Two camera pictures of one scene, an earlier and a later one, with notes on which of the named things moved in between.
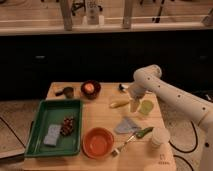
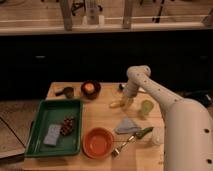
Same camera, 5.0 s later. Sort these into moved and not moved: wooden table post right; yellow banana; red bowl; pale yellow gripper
Moved: pale yellow gripper
Not moved: yellow banana; wooden table post right; red bowl
